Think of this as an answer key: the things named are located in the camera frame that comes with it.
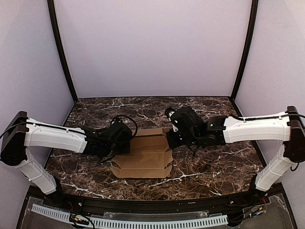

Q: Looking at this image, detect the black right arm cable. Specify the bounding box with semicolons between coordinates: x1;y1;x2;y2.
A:
188;144;201;157

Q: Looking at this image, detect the black frame post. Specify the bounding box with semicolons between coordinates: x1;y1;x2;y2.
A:
231;0;259;101
47;0;78;103

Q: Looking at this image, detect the black left frame post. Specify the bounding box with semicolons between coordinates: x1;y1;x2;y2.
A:
47;0;78;103

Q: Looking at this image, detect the black right frame post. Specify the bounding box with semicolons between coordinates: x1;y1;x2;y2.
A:
231;0;259;101

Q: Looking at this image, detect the black front table rail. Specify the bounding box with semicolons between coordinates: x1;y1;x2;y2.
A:
28;185;272;215

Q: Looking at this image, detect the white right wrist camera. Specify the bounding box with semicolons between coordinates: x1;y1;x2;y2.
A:
165;107;178;132

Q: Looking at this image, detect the white slotted cable duct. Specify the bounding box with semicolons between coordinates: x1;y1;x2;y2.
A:
31;204;228;229

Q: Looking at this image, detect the brown cardboard box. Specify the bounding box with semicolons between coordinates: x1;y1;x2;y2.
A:
112;128;173;179

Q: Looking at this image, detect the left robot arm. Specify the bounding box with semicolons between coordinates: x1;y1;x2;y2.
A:
0;111;138;196

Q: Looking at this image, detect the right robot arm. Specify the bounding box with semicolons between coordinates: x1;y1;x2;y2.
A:
165;106;305;192

